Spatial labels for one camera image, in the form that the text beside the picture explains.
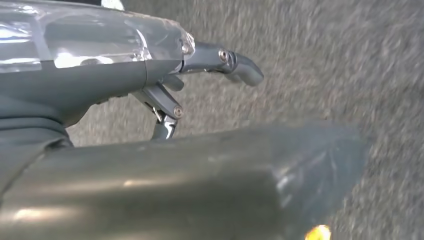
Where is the yellow floor tape square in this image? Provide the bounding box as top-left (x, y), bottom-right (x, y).
top-left (304, 225), bottom-right (332, 240)

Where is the person's white shoe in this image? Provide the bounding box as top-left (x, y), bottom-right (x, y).
top-left (100, 0), bottom-right (125, 11)

